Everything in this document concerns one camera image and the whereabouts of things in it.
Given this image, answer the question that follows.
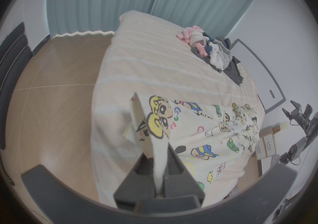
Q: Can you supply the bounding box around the white bedside table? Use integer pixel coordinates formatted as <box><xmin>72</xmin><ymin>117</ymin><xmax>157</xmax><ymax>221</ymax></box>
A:
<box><xmin>255</xmin><ymin>122</ymin><xmax>289</xmax><ymax>161</ymax></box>

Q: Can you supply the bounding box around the bed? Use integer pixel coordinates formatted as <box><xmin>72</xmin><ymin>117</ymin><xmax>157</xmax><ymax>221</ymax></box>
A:
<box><xmin>91</xmin><ymin>11</ymin><xmax>286</xmax><ymax>206</ymax></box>

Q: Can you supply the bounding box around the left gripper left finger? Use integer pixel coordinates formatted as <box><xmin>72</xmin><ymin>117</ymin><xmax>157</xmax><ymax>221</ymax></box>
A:
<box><xmin>113</xmin><ymin>153</ymin><xmax>158</xmax><ymax>206</ymax></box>

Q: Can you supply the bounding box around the pile of clothes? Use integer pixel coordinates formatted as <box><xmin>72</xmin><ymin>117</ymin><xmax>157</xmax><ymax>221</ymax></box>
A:
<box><xmin>176</xmin><ymin>25</ymin><xmax>234</xmax><ymax>72</ymax></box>

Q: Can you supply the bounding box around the black garment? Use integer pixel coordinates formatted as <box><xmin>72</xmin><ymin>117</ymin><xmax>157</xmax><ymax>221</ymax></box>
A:
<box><xmin>215</xmin><ymin>35</ymin><xmax>244</xmax><ymax>86</ymax></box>

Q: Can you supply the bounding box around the white printed pyjama top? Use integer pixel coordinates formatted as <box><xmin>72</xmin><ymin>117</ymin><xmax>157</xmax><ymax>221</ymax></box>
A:
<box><xmin>123</xmin><ymin>91</ymin><xmax>260</xmax><ymax>194</ymax></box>

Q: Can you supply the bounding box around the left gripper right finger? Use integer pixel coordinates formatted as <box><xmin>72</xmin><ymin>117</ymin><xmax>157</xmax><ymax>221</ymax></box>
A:
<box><xmin>163</xmin><ymin>142</ymin><xmax>206</xmax><ymax>203</ymax></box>

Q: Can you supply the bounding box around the black padded sofa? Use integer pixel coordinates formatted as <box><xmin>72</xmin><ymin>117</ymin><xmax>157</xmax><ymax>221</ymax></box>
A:
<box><xmin>0</xmin><ymin>22</ymin><xmax>34</xmax><ymax>151</ymax></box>

